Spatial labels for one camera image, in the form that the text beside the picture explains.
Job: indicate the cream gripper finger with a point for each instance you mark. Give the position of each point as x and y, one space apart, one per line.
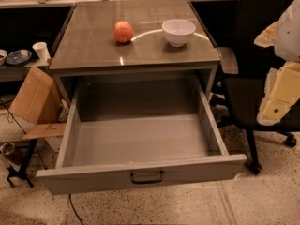
281 91

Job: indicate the grey top drawer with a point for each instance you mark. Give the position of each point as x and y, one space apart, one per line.
145 126

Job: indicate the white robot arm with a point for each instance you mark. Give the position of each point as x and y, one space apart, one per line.
284 35

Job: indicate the grey drawer cabinet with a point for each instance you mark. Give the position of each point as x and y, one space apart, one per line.
88 46

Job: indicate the black office chair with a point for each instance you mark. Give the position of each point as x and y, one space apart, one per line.
244 66

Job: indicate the red apple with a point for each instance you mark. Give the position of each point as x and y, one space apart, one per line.
123 32

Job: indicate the brown cardboard box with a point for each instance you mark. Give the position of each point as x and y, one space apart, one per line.
39 103

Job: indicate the white paper cup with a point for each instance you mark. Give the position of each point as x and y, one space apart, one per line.
41 50

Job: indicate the dark blue plate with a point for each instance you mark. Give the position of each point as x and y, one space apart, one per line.
19 58

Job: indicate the low grey side shelf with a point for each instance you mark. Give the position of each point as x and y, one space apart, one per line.
8 74

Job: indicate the black metal stand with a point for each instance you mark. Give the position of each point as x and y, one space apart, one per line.
23 162

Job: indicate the white bowl at left edge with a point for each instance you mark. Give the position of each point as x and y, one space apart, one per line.
3 55

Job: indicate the black top drawer handle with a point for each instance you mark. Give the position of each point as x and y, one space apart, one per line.
144 178

